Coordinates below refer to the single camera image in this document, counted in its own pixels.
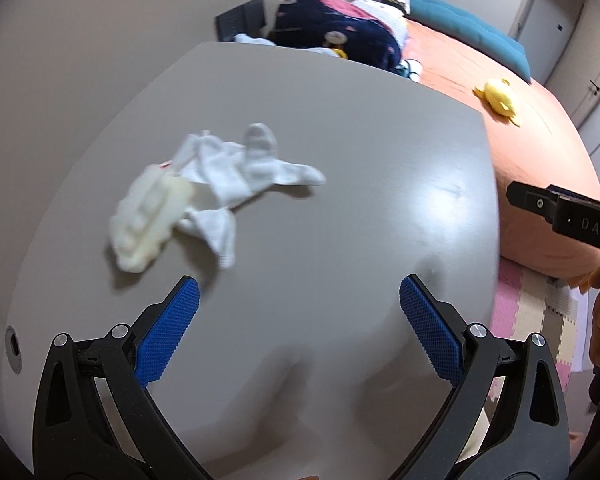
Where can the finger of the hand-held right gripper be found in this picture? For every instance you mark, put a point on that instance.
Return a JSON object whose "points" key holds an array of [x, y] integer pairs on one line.
{"points": [[530, 202]]}

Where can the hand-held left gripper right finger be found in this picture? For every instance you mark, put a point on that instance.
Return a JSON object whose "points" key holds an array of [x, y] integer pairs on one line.
{"points": [[432, 330]]}

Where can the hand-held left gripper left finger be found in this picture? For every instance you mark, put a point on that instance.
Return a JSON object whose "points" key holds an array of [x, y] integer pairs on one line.
{"points": [[172, 330]]}

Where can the white sock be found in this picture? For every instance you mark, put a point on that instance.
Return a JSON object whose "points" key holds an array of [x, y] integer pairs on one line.
{"points": [[215, 232], [250, 165]]}

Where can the cream fuzzy sock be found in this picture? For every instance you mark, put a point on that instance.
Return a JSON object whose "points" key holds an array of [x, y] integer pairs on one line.
{"points": [[147, 220]]}

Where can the orange duvet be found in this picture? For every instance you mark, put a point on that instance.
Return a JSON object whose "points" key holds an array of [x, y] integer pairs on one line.
{"points": [[530, 150]]}

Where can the pink and beige foam mat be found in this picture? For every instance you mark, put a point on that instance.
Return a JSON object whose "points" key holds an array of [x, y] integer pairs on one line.
{"points": [[530, 310]]}

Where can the yellow plush toy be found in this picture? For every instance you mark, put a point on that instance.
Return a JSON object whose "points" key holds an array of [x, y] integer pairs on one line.
{"points": [[500, 97]]}

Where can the grey door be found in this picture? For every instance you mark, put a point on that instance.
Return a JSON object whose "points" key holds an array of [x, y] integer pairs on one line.
{"points": [[550, 25]]}

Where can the teal cushion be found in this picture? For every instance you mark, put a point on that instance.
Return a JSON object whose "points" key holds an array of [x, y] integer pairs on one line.
{"points": [[470, 32]]}

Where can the white and teal plush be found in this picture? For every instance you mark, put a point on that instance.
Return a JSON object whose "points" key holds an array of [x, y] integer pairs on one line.
{"points": [[410, 67]]}

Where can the white dotted cloth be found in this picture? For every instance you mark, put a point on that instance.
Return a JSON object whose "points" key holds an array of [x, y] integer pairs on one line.
{"points": [[385, 15]]}

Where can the pink cloth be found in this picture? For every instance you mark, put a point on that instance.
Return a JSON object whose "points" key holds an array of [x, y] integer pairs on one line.
{"points": [[347, 7]]}

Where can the navy patterned garment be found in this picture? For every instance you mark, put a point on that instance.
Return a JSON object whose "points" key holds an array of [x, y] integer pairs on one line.
{"points": [[310, 20]]}

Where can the white cloth on chair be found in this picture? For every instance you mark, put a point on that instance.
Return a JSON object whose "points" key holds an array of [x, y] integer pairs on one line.
{"points": [[255, 40]]}

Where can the black chair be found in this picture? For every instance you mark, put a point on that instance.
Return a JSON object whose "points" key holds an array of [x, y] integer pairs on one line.
{"points": [[240, 20]]}

